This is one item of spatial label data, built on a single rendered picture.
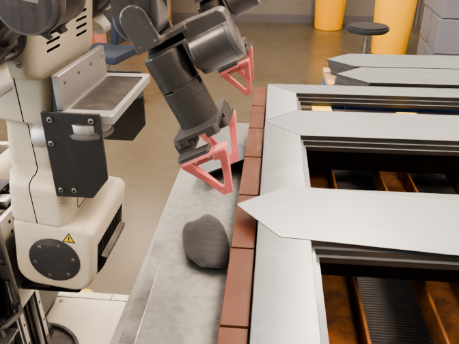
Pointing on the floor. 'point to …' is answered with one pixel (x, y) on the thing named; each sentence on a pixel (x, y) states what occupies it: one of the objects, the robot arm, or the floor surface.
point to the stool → (373, 29)
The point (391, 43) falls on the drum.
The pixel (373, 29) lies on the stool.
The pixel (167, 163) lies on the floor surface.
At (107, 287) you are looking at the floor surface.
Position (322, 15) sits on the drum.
